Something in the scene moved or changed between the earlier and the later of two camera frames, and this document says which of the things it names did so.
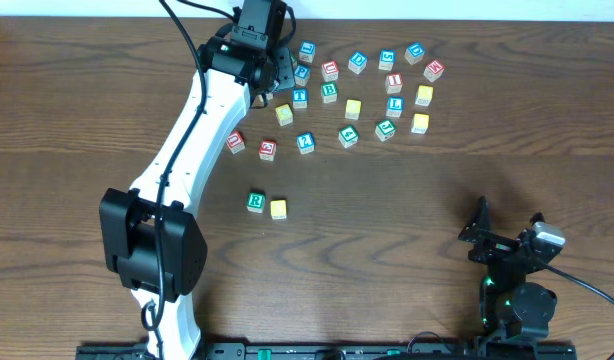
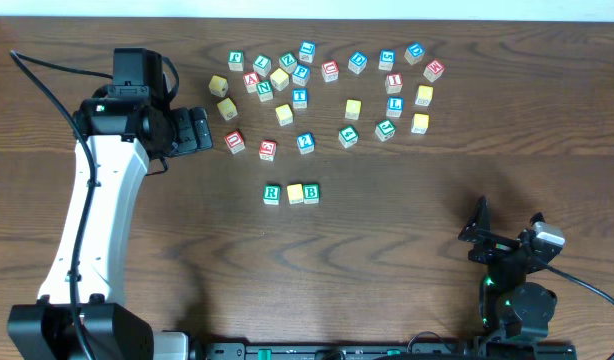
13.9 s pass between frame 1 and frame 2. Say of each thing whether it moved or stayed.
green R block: moved
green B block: moved
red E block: stayed
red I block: stayed
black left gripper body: moved
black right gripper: stayed
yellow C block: stayed
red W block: stayed
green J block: stayed
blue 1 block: stayed
